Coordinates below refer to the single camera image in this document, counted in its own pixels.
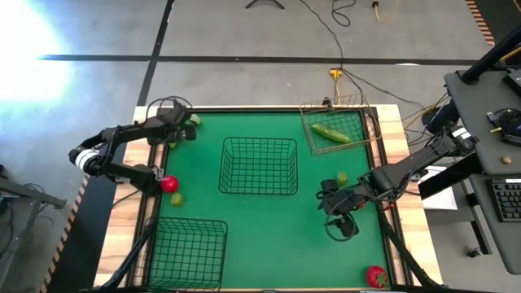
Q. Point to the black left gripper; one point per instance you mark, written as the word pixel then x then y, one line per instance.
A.
pixel 173 118

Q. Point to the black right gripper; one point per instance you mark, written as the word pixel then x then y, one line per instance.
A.
pixel 344 201

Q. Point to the red tomato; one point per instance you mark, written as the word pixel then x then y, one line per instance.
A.
pixel 169 184
pixel 377 276

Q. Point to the green lime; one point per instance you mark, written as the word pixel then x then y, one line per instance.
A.
pixel 177 199
pixel 342 178
pixel 195 119

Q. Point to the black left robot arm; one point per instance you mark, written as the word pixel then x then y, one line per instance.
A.
pixel 130 131

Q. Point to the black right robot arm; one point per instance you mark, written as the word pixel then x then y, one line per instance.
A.
pixel 407 167

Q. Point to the green table mat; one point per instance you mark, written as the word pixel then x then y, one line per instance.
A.
pixel 264 228

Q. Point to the white paper sheet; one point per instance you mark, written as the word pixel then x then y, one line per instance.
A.
pixel 441 199

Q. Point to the black desk support bar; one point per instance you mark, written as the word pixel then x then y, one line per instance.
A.
pixel 447 179

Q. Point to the small black caster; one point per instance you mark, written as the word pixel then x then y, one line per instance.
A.
pixel 474 252

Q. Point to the black striped-edge floor mat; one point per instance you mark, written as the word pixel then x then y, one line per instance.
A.
pixel 504 16
pixel 89 228

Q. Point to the grey desk top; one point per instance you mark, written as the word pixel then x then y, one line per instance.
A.
pixel 500 244
pixel 472 122

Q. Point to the yellow power strip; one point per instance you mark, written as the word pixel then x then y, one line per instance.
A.
pixel 335 74

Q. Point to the black tripod foot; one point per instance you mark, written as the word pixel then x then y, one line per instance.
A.
pixel 264 2

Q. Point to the black keyboard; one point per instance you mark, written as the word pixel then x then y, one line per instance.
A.
pixel 506 199

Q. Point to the grey metal stand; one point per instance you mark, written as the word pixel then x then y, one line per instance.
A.
pixel 24 193

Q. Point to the small brown object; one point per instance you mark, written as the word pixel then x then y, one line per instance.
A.
pixel 506 160

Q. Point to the black headphones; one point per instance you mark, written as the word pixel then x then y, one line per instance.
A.
pixel 510 124

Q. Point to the black round pole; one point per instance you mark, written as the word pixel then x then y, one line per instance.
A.
pixel 488 59

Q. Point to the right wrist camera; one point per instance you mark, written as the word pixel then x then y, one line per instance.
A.
pixel 329 185

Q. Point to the black frame strut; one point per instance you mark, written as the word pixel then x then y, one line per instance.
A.
pixel 130 260
pixel 407 256

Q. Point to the black metal table frame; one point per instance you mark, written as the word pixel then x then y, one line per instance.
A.
pixel 252 109

